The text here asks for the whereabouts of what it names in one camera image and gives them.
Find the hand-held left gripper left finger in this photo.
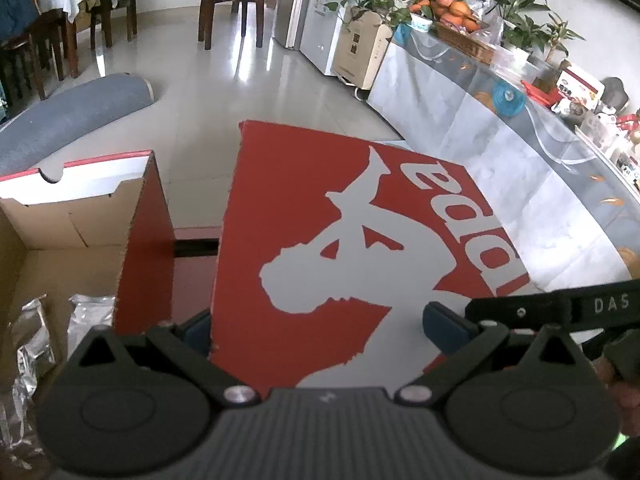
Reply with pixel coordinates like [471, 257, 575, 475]
[70, 310, 262, 407]

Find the dark wooden chair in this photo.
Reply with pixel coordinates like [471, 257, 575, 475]
[0, 0, 66, 101]
[87, 0, 141, 51]
[197, 0, 273, 51]

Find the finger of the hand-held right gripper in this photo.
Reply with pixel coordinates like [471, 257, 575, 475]
[464, 294, 574, 332]

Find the beige cardboard carton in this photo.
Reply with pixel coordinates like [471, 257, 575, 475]
[331, 10, 396, 93]

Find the person's right hand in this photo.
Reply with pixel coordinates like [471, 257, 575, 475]
[592, 354, 640, 437]

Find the steel refrigerator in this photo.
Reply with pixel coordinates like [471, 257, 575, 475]
[272, 0, 321, 51]

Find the red cardboard shoe box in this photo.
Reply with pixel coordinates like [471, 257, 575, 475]
[0, 150, 176, 480]

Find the grey kettle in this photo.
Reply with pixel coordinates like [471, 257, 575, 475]
[602, 77, 631, 111]

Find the wicker fruit basket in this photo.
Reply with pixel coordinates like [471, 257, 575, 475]
[415, 0, 501, 66]

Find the grey rolled rug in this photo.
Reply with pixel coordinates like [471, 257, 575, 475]
[0, 72, 156, 176]

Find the blue round lid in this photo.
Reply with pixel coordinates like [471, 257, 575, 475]
[492, 82, 526, 117]

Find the blue jacket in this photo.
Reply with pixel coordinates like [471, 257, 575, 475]
[0, 0, 41, 41]

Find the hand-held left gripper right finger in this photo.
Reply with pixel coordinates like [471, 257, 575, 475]
[395, 302, 583, 407]

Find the red white gift box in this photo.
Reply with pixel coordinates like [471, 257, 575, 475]
[555, 62, 608, 111]

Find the red shoe box lid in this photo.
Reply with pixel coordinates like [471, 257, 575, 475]
[207, 120, 533, 396]

